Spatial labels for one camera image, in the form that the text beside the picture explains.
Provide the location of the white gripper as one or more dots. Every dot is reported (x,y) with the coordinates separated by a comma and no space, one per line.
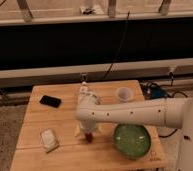
(86,127)

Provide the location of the red chili pepper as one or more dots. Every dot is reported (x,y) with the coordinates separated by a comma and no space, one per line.
(89,137)

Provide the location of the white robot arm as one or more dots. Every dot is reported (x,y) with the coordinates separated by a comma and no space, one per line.
(169,112)

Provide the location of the white sponge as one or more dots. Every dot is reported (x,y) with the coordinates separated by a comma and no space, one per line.
(49,140)

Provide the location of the white power strip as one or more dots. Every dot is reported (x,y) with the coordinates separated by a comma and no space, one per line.
(83,89)

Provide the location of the wooden table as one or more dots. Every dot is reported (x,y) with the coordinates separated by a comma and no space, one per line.
(73,153)

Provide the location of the black smartphone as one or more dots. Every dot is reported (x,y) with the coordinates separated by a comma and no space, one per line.
(50,101)

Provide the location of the green bowl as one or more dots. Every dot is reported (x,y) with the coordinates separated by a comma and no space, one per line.
(132,141)

